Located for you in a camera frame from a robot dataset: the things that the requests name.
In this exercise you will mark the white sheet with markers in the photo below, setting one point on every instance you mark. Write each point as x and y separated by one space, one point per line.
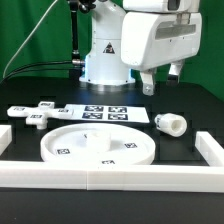
108 113

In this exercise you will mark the white cross-shaped table base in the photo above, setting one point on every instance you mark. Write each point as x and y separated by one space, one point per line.
39 115

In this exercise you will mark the white round table top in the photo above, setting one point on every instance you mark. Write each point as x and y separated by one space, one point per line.
97 144

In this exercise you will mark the white U-shaped frame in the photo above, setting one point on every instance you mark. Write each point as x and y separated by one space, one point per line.
151 177

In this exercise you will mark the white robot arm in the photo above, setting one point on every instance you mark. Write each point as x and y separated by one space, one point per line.
104 69

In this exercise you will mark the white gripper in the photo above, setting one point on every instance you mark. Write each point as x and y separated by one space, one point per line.
151 40

